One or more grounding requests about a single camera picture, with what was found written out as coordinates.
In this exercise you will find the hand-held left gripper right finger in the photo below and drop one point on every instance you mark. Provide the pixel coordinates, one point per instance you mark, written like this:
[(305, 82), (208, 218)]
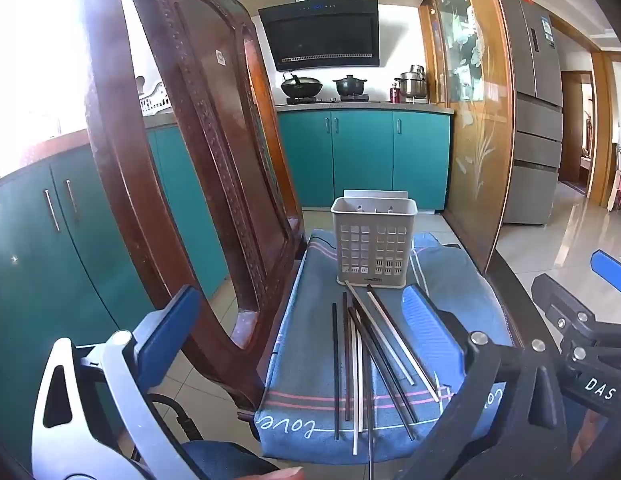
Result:
[(430, 332)]

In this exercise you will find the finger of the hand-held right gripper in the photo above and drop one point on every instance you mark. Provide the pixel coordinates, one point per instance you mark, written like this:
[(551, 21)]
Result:
[(610, 270), (563, 305)]

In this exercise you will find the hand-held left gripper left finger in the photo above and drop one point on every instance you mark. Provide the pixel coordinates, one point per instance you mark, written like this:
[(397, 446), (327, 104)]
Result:
[(173, 330)]

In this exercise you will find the white chopstick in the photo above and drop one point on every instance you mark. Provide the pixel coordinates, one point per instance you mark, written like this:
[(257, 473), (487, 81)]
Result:
[(380, 332), (403, 342), (355, 390)]

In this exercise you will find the grey plastic utensil basket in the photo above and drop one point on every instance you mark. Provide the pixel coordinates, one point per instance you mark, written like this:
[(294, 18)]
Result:
[(373, 240)]

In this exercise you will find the person's left hand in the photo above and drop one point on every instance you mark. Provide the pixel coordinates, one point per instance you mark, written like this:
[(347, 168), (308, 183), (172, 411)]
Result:
[(260, 475)]

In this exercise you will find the blue striped cloth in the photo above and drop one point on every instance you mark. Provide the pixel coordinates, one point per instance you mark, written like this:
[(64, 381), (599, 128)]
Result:
[(300, 360)]

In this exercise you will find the person's blue jeans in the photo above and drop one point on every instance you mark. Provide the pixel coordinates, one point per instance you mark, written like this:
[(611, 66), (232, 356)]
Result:
[(225, 457)]

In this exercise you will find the wooden doorway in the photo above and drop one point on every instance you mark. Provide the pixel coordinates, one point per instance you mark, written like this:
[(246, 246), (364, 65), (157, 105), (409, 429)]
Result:
[(578, 130)]

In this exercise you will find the grey refrigerator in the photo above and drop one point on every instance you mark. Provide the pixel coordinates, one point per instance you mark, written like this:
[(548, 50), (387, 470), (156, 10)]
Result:
[(533, 110)]

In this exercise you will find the teal base cabinets with stove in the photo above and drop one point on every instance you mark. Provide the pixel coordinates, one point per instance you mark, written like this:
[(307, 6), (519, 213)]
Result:
[(363, 155)]

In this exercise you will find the wood framed glass sliding door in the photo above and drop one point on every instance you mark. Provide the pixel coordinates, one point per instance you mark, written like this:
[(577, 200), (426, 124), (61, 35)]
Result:
[(473, 120)]

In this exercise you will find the carved wooden chair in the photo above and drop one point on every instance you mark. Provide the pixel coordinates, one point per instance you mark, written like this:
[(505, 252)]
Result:
[(210, 125)]

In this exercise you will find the white plastic counter basket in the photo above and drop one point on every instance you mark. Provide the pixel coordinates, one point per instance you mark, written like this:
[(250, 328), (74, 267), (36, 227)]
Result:
[(154, 101)]

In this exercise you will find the red bottle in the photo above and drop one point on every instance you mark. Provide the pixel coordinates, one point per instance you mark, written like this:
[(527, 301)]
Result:
[(393, 94)]

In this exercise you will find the steel stock pot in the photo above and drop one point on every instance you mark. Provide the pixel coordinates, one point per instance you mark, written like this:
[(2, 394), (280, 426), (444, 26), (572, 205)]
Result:
[(411, 82)]

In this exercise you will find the gas stove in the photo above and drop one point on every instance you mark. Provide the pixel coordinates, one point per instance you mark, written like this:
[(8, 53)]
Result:
[(325, 99)]

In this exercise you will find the black cooking pot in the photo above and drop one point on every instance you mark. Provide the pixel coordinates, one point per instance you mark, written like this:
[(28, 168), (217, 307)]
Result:
[(349, 86)]

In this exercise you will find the black wok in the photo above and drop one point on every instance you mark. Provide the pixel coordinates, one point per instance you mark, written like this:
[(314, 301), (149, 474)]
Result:
[(301, 87)]

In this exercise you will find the black range hood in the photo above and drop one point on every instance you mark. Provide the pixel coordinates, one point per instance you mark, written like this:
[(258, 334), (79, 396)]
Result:
[(320, 35)]

